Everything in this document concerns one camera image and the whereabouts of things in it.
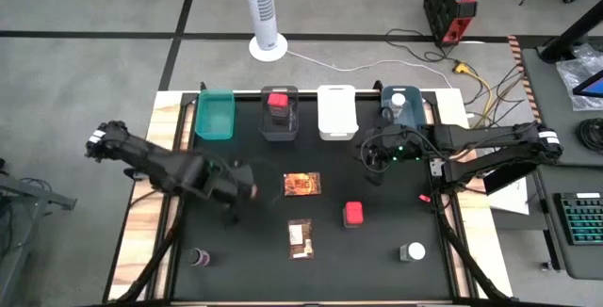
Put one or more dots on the red black tool case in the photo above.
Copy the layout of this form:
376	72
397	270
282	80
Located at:
447	5

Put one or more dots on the teal plastic bin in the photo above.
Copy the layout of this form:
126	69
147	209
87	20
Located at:
215	114

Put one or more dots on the white paper sheet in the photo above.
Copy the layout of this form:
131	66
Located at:
511	198

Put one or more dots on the grey side desk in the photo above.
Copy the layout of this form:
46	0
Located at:
551	109

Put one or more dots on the white-lid spice jar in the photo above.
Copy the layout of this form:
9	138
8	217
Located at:
398	100
414	251

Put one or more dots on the grey metal stand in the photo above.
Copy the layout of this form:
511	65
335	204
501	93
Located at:
28	194

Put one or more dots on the small red tag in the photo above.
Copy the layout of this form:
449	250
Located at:
424	198

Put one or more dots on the brown white-label spice packet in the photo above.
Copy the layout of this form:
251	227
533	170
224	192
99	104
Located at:
300	239

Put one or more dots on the orange printed spice packet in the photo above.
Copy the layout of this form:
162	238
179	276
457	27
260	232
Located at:
302	184

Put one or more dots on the white plastic bin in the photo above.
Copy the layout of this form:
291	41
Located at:
337	109

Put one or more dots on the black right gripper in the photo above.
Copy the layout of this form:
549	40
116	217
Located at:
400	140

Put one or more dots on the tablet screen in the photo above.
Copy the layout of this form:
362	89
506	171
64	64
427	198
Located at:
591	85

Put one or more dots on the blue-grey plastic bin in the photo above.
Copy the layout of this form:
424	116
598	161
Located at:
417	104

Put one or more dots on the backlit keyboard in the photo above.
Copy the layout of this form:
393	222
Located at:
583	217

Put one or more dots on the clear plastic bag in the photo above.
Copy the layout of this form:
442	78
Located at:
572	74

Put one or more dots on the black metal table frame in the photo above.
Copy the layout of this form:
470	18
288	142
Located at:
151	256

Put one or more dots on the grey translucent plastic bin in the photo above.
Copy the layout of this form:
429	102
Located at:
279	130

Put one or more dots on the black stand pole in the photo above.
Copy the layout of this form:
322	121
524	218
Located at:
572	31

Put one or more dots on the black table mat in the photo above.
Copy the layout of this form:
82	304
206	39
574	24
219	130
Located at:
264	279

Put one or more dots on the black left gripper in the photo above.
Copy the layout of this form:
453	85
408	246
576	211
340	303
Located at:
231	182

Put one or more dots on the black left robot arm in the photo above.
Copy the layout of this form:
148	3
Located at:
151	158

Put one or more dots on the purple spice jar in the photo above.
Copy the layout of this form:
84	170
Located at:
200	257

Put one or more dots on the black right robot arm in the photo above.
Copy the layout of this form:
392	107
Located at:
490	137

